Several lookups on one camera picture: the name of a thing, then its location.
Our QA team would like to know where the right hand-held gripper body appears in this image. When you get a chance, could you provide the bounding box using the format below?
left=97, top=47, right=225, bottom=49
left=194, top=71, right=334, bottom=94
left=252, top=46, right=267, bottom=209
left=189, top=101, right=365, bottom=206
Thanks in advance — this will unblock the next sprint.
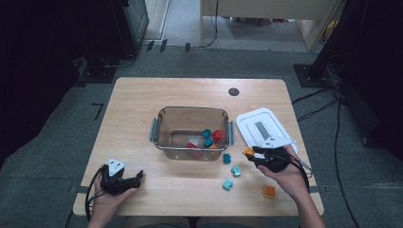
left=257, top=136, right=297, bottom=174

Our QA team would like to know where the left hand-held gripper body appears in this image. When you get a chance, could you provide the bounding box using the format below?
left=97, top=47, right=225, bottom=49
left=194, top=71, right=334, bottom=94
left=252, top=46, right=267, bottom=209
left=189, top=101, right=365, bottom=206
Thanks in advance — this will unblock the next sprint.
left=100, top=159, right=138, bottom=197

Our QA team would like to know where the white container lid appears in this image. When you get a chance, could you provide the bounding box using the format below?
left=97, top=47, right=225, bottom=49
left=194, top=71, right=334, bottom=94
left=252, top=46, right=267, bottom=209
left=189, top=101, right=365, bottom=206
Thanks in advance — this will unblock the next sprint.
left=236, top=107, right=299, bottom=157

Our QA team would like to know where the pink block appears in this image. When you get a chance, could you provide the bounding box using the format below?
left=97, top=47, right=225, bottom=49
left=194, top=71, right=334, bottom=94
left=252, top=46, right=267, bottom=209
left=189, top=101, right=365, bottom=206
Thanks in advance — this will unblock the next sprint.
left=185, top=142, right=204, bottom=160

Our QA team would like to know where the clear plastic container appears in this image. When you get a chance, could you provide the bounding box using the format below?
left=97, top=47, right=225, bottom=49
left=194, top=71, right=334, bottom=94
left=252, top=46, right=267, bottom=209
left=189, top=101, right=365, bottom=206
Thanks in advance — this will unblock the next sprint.
left=149, top=105, right=236, bottom=162

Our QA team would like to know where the person's left hand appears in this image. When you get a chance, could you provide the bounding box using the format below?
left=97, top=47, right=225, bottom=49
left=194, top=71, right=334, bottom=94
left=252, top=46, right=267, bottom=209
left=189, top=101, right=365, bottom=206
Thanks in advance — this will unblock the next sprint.
left=91, top=177, right=138, bottom=219

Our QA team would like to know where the person's right hand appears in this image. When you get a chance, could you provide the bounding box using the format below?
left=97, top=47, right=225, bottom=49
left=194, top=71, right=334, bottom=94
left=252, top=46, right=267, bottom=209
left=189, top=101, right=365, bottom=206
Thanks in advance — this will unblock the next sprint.
left=258, top=145, right=310, bottom=202

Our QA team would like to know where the black stand base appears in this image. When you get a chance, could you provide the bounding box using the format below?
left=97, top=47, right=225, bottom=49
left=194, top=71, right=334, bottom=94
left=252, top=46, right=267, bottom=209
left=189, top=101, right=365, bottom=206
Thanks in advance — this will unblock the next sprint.
left=293, top=63, right=334, bottom=88
left=77, top=56, right=119, bottom=86

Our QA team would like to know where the yellow object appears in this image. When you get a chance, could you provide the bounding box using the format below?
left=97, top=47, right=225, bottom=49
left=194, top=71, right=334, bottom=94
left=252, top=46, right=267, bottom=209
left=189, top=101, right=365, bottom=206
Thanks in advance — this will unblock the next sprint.
left=322, top=19, right=339, bottom=45

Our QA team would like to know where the beige desk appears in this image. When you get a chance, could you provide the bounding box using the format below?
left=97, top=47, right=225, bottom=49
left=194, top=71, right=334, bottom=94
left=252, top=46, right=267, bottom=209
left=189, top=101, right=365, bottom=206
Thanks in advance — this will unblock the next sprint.
left=199, top=0, right=345, bottom=52

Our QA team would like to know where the dark cabinet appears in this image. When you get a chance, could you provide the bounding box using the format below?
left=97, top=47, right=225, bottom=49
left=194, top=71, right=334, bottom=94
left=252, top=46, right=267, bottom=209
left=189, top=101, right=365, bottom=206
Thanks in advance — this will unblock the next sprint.
left=110, top=0, right=150, bottom=59

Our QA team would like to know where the dark curtain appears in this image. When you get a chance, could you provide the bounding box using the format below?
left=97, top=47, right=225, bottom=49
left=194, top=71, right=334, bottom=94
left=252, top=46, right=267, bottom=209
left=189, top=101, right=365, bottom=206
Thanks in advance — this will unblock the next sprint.
left=0, top=0, right=126, bottom=167

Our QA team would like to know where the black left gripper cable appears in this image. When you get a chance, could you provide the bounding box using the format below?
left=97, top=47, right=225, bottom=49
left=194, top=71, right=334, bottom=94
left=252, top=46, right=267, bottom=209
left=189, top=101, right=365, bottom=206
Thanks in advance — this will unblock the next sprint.
left=84, top=164, right=107, bottom=221

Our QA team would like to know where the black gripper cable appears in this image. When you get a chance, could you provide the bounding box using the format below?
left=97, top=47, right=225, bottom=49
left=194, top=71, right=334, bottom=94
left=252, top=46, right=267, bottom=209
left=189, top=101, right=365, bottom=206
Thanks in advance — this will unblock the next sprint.
left=84, top=164, right=107, bottom=221
left=283, top=153, right=314, bottom=228

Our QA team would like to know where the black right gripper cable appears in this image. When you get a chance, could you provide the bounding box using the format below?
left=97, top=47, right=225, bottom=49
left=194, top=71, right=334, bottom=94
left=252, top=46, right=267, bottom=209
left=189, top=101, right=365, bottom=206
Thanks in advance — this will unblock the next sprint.
left=283, top=153, right=314, bottom=228

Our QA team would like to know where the long black floor cable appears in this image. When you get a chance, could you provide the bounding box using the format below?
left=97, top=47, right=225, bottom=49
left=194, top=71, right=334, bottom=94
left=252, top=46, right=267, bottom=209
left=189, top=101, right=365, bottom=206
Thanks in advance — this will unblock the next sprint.
left=334, top=98, right=361, bottom=228

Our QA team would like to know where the black hanging cable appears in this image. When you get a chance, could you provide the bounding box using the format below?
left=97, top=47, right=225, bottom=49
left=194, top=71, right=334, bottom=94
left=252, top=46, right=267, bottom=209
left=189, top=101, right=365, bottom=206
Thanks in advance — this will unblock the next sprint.
left=202, top=0, right=221, bottom=49

